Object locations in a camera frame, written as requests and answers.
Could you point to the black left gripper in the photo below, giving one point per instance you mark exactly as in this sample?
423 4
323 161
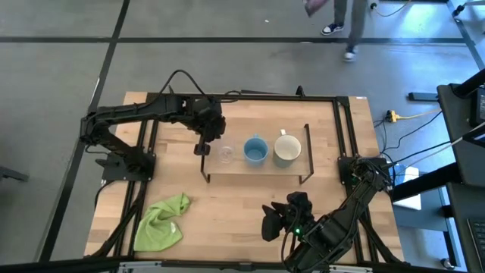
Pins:
208 119

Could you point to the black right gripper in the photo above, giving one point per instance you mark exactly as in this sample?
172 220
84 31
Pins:
297 212

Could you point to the small clear glass cup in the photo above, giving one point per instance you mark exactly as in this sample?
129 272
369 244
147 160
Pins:
226 153

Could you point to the light blue mug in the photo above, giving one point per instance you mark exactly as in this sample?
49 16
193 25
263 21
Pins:
255 151

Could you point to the large teal ribbed mug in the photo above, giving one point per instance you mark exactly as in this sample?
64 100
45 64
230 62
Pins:
287 148

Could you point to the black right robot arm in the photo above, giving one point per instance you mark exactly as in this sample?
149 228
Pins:
341 223

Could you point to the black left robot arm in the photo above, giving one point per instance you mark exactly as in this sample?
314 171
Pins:
125 112

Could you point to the wooden shelf with black legs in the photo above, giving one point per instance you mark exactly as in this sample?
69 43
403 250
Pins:
261 170

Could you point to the green cloth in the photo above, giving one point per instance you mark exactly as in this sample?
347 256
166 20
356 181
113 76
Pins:
159 227

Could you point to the white floor box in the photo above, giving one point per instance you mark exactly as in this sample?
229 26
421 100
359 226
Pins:
409 201

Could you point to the yellow power strip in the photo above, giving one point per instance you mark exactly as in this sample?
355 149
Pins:
393 116

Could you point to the caster wheel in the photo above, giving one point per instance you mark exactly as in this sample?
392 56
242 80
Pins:
447 263

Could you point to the dull pink bag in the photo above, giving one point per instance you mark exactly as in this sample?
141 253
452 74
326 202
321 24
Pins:
314 5

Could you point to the grey floor foot bar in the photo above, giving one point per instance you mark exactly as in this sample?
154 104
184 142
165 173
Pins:
422 97

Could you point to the grey furniture foot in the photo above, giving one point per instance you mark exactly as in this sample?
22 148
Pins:
11 174

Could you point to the black side desk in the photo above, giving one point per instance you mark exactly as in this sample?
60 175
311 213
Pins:
462 159

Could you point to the person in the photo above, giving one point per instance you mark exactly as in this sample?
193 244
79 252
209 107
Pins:
356 22

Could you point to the laptop keyboard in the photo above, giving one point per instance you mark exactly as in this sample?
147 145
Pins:
478 242

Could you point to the black metal table frame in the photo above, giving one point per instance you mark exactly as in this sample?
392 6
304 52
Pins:
265 97

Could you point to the silver aluminium bracket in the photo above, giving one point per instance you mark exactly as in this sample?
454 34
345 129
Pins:
140 265
350 269

